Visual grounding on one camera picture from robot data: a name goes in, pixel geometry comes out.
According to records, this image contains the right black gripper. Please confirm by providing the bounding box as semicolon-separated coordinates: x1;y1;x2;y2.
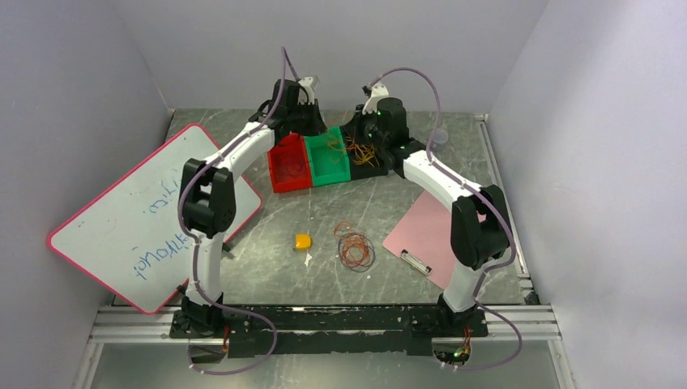
343;103;388;148

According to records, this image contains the yellow cable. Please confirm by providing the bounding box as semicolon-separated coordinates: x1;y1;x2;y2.
346;134;381;168

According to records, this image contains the black plastic bin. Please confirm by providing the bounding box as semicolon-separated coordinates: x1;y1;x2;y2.
339;122;388;181

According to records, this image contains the thin purple cable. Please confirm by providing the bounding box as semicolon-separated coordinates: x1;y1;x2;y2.
282;154;307;179

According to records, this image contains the green plastic bin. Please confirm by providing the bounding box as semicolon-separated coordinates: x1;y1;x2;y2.
304;127;351;186

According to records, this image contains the red plastic bin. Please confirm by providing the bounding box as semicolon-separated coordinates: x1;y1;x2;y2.
267;134;313;193

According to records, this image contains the orange cable bundle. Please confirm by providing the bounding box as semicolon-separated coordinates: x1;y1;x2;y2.
332;220;377;274

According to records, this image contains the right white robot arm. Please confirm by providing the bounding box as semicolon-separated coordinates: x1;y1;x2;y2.
349;97;514;336

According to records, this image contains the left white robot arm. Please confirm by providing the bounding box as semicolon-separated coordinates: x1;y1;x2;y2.
177;76;326;337

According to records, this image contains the small clear jar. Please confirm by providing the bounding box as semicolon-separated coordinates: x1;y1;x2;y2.
429;128;449;153

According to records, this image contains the pink clipboard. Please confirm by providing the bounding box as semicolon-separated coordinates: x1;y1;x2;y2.
382;191;458;289

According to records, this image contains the yellow cube block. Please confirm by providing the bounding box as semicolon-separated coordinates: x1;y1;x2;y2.
293;233;313;251

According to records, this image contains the pink framed whiteboard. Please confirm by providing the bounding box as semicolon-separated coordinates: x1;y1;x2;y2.
45;123;264;316

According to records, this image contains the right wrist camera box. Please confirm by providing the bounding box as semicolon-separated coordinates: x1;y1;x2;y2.
362;83;390;115

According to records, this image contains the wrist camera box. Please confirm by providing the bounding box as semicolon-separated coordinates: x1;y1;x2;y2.
362;83;390;115
297;76;319;105

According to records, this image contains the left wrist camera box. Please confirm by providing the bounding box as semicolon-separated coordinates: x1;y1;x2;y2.
297;76;319;105

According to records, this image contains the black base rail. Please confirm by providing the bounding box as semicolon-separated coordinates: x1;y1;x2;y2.
169;303;489;358

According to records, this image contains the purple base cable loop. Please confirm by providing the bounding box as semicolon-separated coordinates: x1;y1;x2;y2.
186;311;279;377

